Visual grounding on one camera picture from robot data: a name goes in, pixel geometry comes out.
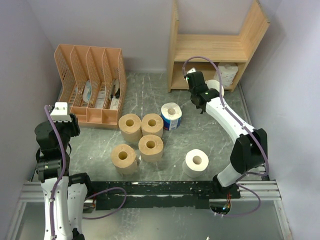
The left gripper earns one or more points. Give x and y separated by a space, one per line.
73 125

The white patterned roll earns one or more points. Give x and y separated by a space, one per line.
215 84
228 72

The white patterned roll front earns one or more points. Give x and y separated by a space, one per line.
228 72

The blue white roll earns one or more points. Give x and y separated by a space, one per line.
171 114

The brown roll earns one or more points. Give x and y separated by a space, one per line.
152 124
151 148
125 159
130 126

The plain white roll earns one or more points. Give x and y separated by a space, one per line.
195 163

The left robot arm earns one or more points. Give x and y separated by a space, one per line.
64 194

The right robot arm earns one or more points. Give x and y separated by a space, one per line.
250 144

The wooden two-tier shelf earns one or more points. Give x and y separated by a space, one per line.
238 49

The peach plastic file organizer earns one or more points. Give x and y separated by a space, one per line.
76 64

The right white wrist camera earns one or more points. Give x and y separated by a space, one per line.
192 70

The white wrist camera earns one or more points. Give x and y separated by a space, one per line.
61 113
192 70

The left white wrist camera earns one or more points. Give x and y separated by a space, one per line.
61 113

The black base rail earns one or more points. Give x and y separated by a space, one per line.
161 194

